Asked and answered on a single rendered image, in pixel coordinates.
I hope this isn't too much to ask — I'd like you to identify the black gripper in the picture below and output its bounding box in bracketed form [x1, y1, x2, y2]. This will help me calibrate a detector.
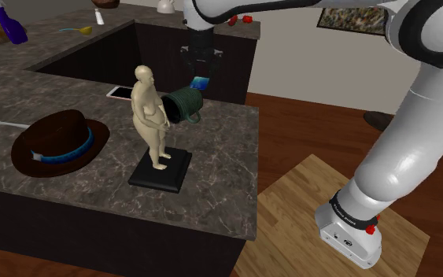
[180, 28, 223, 78]

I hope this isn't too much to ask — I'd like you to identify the blue square box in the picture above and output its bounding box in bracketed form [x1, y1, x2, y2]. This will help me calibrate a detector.
[189, 76, 211, 92]

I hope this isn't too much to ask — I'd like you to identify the dark green ribbed mug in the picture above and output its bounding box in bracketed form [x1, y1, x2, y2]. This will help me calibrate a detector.
[161, 86, 205, 125]

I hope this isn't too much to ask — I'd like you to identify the white jug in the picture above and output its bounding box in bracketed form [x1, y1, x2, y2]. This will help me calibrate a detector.
[156, 0, 176, 15]

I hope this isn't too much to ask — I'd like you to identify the beige figure on black base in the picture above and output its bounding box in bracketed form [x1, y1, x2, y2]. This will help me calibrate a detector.
[127, 65, 194, 194]

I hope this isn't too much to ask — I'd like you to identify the white phone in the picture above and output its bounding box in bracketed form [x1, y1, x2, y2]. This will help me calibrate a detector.
[105, 85, 135, 102]

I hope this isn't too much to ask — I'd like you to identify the brown bowl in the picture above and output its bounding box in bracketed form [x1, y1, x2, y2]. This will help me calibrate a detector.
[90, 0, 121, 10]

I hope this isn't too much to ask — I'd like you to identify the brown hat with blue band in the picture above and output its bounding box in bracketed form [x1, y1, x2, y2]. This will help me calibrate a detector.
[10, 109, 111, 179]

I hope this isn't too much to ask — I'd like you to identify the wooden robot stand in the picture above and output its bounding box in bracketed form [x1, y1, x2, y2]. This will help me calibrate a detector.
[233, 153, 431, 277]

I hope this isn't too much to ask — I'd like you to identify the purple spray bottle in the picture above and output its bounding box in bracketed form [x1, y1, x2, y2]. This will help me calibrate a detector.
[0, 0, 29, 46]

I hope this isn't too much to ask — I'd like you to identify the yellow spoon with blue handle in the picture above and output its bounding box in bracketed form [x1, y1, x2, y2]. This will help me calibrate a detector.
[58, 24, 94, 37]

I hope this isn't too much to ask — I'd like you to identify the framed wall picture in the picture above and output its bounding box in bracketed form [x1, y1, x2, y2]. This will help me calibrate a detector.
[316, 6, 390, 37]

